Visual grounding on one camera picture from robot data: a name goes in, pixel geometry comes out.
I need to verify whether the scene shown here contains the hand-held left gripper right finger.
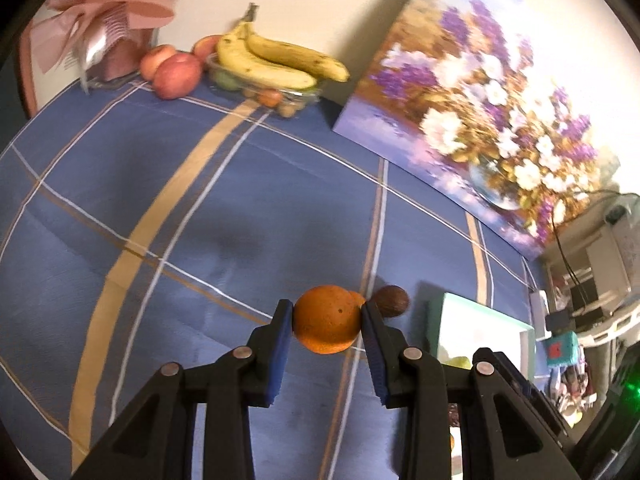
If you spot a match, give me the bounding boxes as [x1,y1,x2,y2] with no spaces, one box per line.
[361,300,583,480]

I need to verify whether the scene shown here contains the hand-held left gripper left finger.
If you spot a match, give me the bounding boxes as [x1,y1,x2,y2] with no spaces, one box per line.
[70,299,295,480]

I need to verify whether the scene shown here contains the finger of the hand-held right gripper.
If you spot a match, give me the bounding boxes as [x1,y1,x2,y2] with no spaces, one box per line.
[492,351,573,438]

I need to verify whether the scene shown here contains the white tray with teal rim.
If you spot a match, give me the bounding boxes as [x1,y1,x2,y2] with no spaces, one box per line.
[425,294,537,480]

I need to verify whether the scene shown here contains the dark brown passion fruit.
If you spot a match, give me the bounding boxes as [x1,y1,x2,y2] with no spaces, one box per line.
[374,285,410,318]

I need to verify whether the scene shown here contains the teal box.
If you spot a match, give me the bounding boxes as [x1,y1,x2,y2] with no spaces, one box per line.
[546,332,581,368]

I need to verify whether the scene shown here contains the white power strip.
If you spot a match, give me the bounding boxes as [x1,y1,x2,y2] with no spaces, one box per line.
[530,290,549,333]

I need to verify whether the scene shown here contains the cluttered white side shelf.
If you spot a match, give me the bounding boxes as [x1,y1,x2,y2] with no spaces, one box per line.
[542,195,640,346]

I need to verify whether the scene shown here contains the blue plaid tablecloth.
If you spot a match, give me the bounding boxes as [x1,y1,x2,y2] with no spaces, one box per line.
[0,72,551,480]

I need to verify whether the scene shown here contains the pile of small jujubes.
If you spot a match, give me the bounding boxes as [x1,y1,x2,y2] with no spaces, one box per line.
[212,70,321,120]

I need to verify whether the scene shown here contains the clear plastic container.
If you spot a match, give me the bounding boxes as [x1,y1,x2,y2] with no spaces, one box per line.
[206,52,324,120]

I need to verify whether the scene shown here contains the flower painting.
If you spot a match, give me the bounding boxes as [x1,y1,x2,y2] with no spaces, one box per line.
[332,0,621,260]

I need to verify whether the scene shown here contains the yellow banana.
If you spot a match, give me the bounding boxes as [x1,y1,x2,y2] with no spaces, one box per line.
[247,34,350,82]
[216,4,318,90]

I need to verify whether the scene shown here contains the red apple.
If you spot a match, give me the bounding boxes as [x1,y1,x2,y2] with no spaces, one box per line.
[193,35,224,63]
[152,53,203,100]
[140,45,177,81]

